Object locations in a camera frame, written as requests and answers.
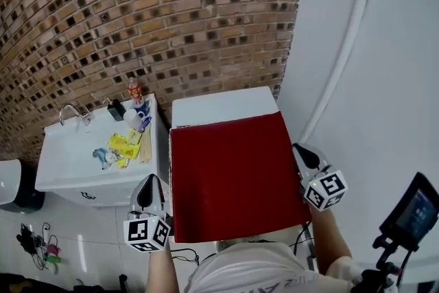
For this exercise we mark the black monitor mount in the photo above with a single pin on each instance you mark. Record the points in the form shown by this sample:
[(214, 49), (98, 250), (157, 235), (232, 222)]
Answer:
[(387, 257)]

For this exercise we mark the wooden chopsticks bundle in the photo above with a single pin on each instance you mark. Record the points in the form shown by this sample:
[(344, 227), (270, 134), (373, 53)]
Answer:
[(146, 147)]

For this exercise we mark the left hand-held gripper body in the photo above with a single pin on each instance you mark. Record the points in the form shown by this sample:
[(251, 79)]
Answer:
[(146, 233)]

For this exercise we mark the person's left forearm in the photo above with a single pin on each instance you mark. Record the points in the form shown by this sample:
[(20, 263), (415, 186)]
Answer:
[(163, 271)]

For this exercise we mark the red label drink bottle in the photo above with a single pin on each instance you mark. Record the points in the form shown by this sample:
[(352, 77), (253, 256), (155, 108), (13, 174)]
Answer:
[(135, 92)]

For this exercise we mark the chrome faucet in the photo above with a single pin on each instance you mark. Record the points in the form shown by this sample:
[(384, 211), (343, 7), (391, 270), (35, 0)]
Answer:
[(70, 111)]

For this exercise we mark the black monitor screen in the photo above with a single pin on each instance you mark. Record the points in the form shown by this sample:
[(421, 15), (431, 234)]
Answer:
[(411, 212)]

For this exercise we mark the black soap dispenser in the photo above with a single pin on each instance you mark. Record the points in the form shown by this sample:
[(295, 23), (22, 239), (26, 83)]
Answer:
[(116, 110)]

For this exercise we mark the white cup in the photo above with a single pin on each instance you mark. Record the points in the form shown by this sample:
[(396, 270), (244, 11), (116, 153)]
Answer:
[(132, 118)]

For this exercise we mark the clear plastic bottle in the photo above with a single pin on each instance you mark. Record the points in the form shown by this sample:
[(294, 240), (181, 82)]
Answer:
[(104, 157)]

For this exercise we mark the person's white shirt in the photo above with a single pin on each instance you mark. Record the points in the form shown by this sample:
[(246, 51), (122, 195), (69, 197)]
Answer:
[(260, 271)]

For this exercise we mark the metal table leg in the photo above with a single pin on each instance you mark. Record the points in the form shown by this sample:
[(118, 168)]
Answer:
[(310, 247)]

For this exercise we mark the white table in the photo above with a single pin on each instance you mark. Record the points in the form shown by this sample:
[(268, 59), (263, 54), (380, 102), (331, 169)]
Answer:
[(223, 106)]

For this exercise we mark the white sink cabinet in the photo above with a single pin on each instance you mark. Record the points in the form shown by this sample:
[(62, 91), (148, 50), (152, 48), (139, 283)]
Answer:
[(75, 161)]

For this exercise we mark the blue mug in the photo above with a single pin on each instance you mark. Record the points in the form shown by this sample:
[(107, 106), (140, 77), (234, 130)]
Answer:
[(143, 108)]

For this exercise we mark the person's right forearm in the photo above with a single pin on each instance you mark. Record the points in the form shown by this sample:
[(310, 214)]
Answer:
[(331, 240)]

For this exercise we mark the red tablecloth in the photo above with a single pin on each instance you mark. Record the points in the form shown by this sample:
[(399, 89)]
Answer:
[(233, 178)]

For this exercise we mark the pink and green toy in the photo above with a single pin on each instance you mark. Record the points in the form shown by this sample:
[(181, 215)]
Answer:
[(53, 252)]

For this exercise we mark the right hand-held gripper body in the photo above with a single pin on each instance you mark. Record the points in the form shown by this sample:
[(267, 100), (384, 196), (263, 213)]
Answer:
[(326, 190)]

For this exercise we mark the yellow packets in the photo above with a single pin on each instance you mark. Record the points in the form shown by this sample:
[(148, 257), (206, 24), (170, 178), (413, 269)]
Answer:
[(125, 145)]

